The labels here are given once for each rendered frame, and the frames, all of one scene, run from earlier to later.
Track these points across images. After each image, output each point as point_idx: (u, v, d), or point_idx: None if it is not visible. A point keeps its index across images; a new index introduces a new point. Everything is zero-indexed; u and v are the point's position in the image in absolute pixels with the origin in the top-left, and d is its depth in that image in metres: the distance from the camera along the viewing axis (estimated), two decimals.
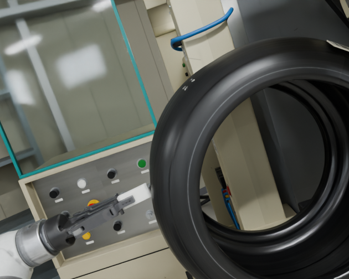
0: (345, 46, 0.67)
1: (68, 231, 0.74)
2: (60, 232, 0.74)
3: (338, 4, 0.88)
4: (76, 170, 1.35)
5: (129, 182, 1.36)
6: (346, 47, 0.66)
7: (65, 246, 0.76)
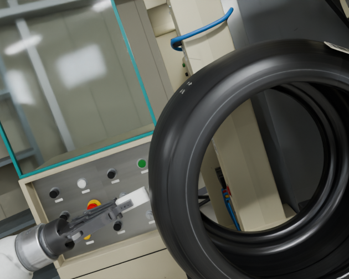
0: (343, 47, 0.66)
1: (67, 236, 0.75)
2: (59, 236, 0.75)
3: (338, 4, 0.88)
4: (76, 170, 1.35)
5: (129, 182, 1.36)
6: (344, 48, 0.66)
7: (65, 251, 0.76)
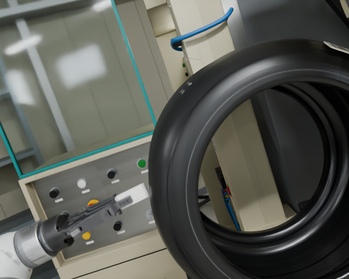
0: (343, 47, 0.66)
1: (66, 232, 0.74)
2: (58, 232, 0.74)
3: (338, 4, 0.88)
4: (76, 170, 1.35)
5: (129, 182, 1.36)
6: (344, 48, 0.66)
7: (63, 247, 0.76)
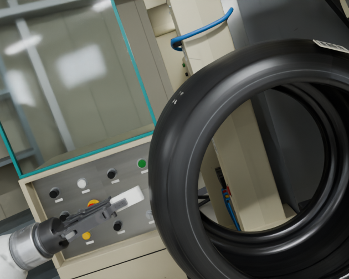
0: (333, 44, 0.66)
1: (61, 234, 0.74)
2: (53, 235, 0.74)
3: (338, 4, 0.88)
4: (76, 170, 1.35)
5: (129, 182, 1.36)
6: (333, 45, 0.65)
7: (58, 249, 0.76)
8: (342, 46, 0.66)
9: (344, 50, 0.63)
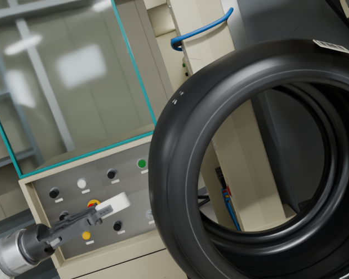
0: (333, 44, 0.66)
1: (46, 241, 0.75)
2: (39, 242, 0.75)
3: (338, 4, 0.88)
4: (76, 170, 1.35)
5: (129, 182, 1.36)
6: (333, 45, 0.65)
7: (44, 256, 0.76)
8: (342, 46, 0.66)
9: (344, 50, 0.63)
